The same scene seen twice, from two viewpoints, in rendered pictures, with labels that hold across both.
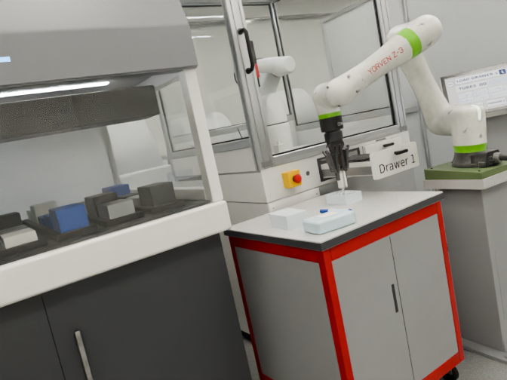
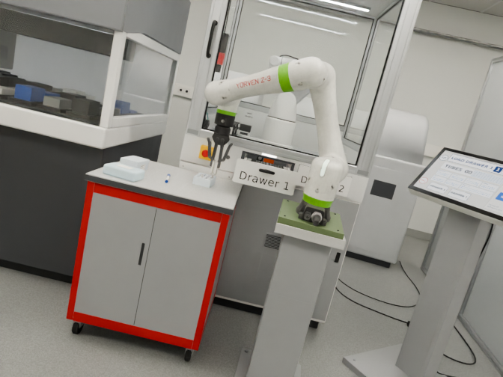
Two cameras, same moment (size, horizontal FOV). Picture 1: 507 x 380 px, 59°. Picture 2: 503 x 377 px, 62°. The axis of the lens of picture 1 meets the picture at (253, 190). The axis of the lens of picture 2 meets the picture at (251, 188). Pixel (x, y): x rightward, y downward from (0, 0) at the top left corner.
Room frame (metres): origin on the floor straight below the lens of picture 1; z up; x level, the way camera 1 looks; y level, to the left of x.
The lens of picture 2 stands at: (0.26, -1.61, 1.19)
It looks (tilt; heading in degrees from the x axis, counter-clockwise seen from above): 12 degrees down; 33
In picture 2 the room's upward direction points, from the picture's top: 14 degrees clockwise
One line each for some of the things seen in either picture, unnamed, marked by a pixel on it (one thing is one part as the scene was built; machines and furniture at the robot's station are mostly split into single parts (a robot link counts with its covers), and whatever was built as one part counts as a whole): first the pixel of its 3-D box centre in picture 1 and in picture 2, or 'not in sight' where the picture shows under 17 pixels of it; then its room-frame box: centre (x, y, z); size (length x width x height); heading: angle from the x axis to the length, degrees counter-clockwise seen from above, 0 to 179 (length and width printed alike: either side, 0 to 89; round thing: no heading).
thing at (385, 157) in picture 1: (395, 160); (265, 176); (1.88, -0.62, 0.87); 0.29 x 0.02 x 0.11; 123
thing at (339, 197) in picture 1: (343, 197); (204, 179); (1.78, -0.35, 0.78); 0.12 x 0.08 x 0.04; 29
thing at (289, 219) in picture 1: (288, 219); (134, 164); (1.56, -0.10, 0.79); 0.13 x 0.09 x 0.05; 25
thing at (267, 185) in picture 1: (287, 167); (273, 158); (2.58, -0.22, 0.87); 1.02 x 0.95 x 0.14; 123
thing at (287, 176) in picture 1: (292, 179); (206, 152); (1.96, -0.18, 0.88); 0.07 x 0.05 x 0.07; 123
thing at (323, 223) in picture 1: (329, 221); (123, 171); (1.41, -0.22, 0.78); 0.15 x 0.10 x 0.04; 114
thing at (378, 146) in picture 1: (384, 151); (322, 180); (2.32, -0.71, 0.87); 0.29 x 0.02 x 0.11; 123
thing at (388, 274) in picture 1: (345, 303); (160, 252); (1.68, -0.27, 0.38); 0.62 x 0.58 x 0.76; 123
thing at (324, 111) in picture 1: (327, 99); (228, 99); (1.81, -0.37, 1.18); 0.13 x 0.11 x 0.14; 12
